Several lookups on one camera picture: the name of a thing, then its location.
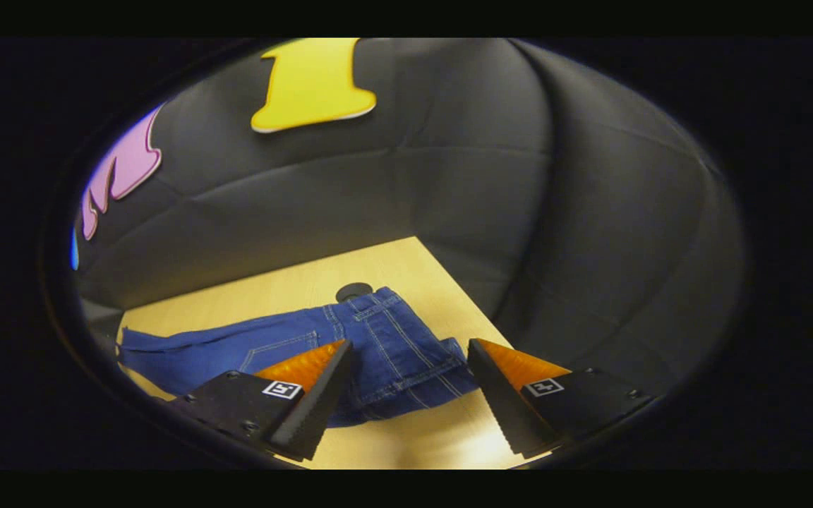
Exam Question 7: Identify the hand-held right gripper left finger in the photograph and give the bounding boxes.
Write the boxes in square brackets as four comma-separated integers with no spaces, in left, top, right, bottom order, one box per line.
[165,339,359,463]

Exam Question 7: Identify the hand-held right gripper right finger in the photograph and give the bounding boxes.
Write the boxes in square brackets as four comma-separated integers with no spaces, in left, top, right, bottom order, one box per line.
[466,338,659,459]

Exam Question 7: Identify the blue jeans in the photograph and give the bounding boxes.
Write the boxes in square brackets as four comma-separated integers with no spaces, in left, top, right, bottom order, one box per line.
[117,286,481,428]

